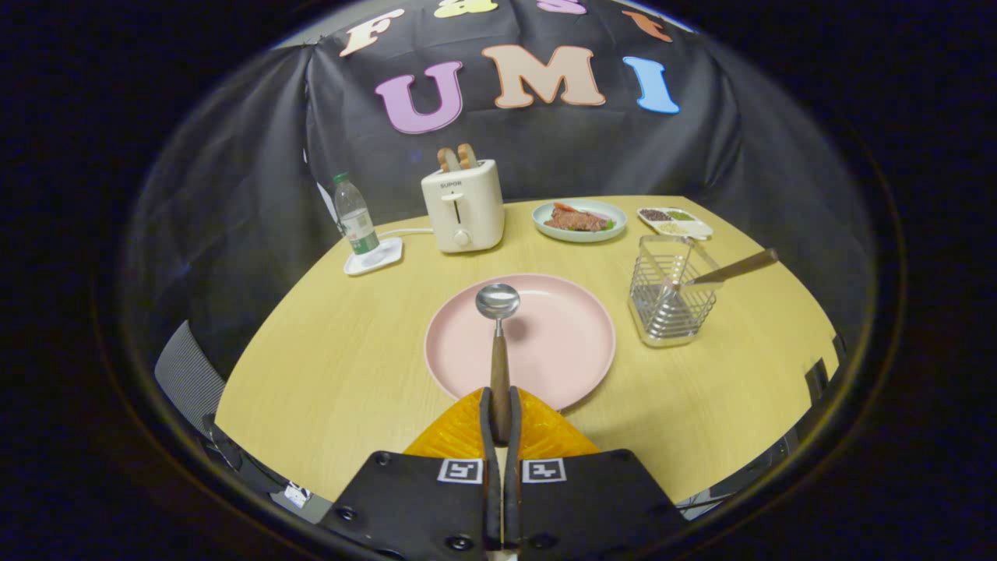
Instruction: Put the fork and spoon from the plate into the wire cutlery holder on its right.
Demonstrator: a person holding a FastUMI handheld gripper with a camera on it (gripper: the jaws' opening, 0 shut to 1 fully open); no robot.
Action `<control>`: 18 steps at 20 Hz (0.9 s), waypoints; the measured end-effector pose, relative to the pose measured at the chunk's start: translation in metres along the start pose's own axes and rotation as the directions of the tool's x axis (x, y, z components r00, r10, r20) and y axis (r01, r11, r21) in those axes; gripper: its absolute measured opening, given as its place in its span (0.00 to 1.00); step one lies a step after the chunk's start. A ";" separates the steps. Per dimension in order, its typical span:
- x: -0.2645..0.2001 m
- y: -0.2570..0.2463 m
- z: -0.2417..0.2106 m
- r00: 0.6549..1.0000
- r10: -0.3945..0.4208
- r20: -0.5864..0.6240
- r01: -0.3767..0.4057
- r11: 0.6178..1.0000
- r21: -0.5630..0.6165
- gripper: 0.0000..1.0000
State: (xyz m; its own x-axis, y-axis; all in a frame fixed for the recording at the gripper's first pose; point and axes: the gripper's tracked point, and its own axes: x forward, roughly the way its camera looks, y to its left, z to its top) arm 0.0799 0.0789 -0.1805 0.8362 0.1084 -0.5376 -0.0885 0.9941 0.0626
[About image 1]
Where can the pink plate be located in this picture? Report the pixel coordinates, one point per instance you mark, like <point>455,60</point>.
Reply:
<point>561,343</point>

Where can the brown toast slice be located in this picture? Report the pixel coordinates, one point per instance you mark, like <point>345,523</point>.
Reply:
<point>467,156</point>
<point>448,160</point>

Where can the white toaster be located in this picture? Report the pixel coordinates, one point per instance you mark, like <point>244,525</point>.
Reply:
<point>475,210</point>

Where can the black chair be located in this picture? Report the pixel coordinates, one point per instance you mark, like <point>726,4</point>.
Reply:
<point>816,378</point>

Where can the grey mesh chair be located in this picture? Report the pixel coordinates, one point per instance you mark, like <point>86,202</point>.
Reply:
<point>187,374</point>

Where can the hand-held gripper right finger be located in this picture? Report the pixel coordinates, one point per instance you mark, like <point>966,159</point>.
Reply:
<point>516,506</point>

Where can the brown sliced meat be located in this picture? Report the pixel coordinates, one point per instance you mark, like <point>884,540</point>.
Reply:
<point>572,220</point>

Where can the pale green food plate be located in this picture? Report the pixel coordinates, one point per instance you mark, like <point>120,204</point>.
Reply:
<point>580,237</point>

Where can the white square coaster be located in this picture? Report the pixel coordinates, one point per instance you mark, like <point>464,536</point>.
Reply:
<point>387,257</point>

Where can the clear plastic water bottle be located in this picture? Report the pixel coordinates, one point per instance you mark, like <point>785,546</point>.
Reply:
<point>357,226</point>

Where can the white divided grain dish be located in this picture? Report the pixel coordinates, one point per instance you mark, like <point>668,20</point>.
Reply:
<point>693,230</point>

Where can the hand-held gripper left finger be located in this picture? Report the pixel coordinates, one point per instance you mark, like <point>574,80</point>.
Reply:
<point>489,506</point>

